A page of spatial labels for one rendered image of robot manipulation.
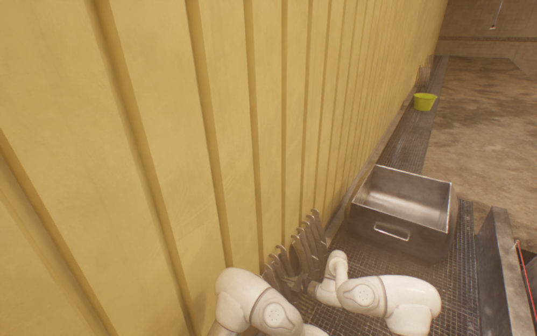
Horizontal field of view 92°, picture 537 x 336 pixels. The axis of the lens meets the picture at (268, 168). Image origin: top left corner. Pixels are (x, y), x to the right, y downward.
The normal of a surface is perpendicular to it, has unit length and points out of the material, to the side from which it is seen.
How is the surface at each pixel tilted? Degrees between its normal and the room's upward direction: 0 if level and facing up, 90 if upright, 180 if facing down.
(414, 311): 44
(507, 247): 0
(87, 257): 90
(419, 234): 90
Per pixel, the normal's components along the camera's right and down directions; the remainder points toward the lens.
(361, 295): -0.21, -0.43
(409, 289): 0.00, -0.73
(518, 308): -0.07, -0.86
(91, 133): 0.84, 0.25
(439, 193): -0.51, 0.43
